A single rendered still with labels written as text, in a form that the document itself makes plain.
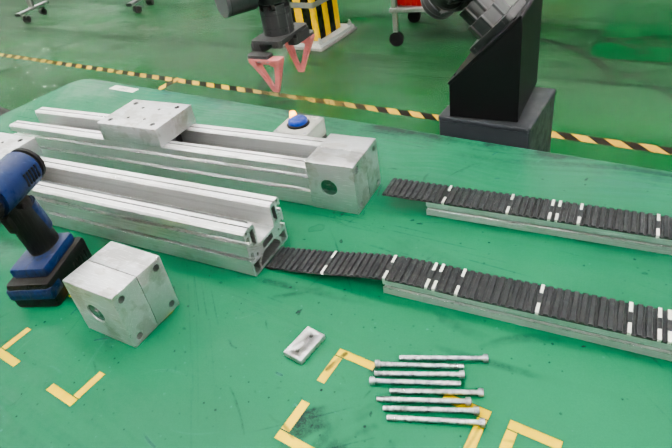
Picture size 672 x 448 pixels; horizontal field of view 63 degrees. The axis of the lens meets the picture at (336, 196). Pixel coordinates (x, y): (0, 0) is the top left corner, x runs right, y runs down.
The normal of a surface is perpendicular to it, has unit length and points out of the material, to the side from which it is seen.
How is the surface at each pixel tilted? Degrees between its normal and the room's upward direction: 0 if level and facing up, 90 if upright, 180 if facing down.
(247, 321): 0
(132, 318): 90
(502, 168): 0
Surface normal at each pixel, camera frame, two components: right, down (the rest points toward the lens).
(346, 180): -0.44, 0.55
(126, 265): -0.14, -0.82
